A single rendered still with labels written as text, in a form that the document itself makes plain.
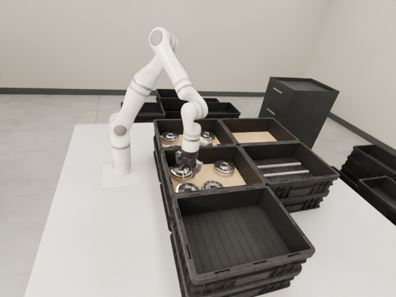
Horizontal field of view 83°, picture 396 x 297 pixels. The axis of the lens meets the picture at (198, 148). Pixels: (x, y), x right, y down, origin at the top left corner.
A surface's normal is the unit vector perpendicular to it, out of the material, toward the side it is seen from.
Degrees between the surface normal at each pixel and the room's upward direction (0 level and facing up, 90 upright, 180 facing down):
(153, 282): 0
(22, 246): 0
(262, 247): 0
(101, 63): 90
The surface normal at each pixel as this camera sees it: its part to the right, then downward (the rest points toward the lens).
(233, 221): 0.12, -0.83
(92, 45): 0.29, 0.56
